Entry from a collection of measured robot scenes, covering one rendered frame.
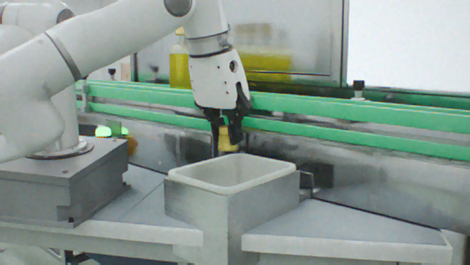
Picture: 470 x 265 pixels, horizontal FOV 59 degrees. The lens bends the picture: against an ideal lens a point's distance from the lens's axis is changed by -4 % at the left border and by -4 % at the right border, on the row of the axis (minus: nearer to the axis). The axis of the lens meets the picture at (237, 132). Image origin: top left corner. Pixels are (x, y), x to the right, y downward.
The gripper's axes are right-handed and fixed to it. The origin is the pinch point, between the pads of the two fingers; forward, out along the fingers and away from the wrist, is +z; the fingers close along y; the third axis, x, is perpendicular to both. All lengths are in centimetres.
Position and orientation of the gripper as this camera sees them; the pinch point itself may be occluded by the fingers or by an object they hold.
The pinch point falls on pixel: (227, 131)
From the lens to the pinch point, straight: 79.5
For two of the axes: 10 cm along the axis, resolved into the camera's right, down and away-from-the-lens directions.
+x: -6.4, 3.9, -6.6
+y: -7.5, -1.2, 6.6
